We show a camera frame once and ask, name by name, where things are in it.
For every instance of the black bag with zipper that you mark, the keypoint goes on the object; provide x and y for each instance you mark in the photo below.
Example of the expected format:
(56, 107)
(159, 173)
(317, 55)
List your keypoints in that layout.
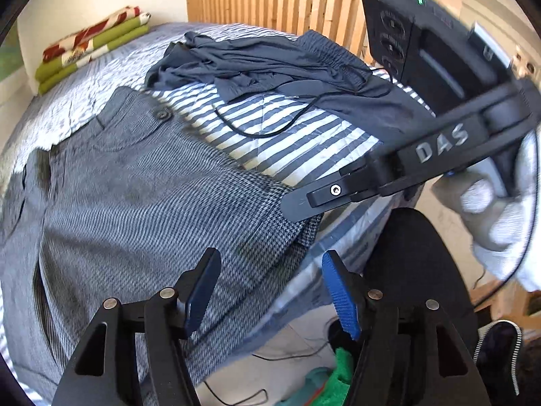
(503, 363)

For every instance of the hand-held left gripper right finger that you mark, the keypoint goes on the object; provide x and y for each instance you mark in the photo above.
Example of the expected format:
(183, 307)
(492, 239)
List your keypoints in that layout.
(341, 300)

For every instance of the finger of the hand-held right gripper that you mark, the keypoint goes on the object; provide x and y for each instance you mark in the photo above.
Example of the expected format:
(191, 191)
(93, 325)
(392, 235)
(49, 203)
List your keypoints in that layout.
(334, 191)

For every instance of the wooden slatted headboard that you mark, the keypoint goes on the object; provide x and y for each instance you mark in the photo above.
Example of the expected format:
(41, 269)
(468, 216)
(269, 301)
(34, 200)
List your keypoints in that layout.
(287, 2)

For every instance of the folded green and red blanket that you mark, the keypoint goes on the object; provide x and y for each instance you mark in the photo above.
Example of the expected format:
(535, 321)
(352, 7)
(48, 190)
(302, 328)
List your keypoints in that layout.
(88, 46)

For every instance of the striped bed sheet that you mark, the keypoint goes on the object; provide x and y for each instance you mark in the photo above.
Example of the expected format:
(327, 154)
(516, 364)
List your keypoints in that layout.
(291, 135)

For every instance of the grey checked pants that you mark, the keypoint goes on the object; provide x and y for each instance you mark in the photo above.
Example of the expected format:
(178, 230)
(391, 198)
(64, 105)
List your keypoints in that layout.
(148, 186)

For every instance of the wooden furniture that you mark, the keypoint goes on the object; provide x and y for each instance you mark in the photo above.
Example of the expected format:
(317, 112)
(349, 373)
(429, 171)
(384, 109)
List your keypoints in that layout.
(507, 300)

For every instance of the person's right hand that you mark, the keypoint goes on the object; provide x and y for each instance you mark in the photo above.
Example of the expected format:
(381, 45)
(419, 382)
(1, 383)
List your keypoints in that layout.
(477, 196)

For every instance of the green cloth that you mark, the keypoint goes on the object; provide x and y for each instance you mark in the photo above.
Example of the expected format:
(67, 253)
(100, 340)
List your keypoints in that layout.
(342, 372)

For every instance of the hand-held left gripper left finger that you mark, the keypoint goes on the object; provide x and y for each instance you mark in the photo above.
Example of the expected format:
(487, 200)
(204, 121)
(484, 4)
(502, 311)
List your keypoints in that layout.
(202, 294)

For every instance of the dark blue pants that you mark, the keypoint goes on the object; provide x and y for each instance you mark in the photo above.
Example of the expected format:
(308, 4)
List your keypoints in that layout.
(270, 65)

